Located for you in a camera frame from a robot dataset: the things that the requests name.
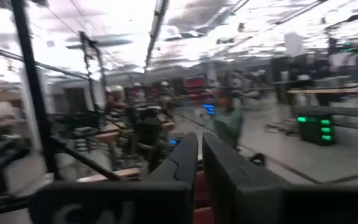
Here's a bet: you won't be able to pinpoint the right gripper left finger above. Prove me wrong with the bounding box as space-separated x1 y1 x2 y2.
85 133 200 224

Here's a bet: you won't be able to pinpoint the person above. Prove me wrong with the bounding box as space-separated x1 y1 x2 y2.
213 95 244 147

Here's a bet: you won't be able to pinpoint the black box green lights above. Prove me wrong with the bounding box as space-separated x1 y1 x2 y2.
296 113 337 147

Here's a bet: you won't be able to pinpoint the maroon hat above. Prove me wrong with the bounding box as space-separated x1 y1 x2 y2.
194 170 214 224

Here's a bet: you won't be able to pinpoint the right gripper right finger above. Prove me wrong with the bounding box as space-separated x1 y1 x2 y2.
202 132 287 224

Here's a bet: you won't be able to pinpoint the wooden top workbench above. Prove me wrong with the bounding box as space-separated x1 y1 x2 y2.
286 82 358 150

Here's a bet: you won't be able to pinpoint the black diagonal rig strut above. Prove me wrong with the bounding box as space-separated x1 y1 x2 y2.
51 136 121 182

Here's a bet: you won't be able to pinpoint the black rig post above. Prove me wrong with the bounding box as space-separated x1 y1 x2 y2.
9 0 58 181

